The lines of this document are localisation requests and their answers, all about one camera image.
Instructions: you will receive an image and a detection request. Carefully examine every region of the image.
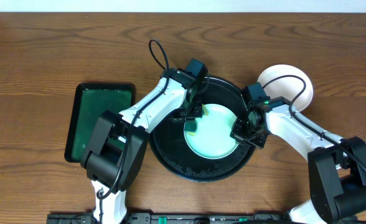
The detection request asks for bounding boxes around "green scrubbing sponge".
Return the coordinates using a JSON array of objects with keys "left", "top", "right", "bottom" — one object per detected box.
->
[{"left": 184, "top": 119, "right": 198, "bottom": 136}]

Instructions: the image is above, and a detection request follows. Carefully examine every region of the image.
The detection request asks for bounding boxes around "light green plate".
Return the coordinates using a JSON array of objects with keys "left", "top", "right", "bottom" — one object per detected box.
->
[{"left": 184, "top": 104, "right": 238, "bottom": 159}]

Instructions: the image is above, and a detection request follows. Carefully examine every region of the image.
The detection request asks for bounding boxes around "white plate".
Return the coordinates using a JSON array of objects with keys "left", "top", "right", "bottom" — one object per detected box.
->
[{"left": 258, "top": 64, "right": 314, "bottom": 112}]

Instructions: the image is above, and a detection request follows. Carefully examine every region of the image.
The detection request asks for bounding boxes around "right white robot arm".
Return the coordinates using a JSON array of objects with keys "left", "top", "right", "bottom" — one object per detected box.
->
[{"left": 230, "top": 83, "right": 366, "bottom": 223}]

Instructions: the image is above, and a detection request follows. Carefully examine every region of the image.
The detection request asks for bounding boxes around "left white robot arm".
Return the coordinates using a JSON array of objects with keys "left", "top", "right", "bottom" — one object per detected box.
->
[{"left": 80, "top": 59, "right": 209, "bottom": 223}]

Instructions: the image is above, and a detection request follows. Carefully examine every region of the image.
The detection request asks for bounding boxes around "round black tray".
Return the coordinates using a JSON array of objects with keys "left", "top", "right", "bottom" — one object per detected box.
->
[{"left": 149, "top": 77, "right": 255, "bottom": 182}]

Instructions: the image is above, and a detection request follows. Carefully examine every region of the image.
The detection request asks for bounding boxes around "rectangular dark green tray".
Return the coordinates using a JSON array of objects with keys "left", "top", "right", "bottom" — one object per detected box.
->
[{"left": 63, "top": 82, "right": 136, "bottom": 163}]

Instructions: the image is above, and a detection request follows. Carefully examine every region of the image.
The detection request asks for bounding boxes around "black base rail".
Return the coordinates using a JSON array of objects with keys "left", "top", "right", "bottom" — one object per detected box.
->
[{"left": 46, "top": 213, "right": 293, "bottom": 224}]

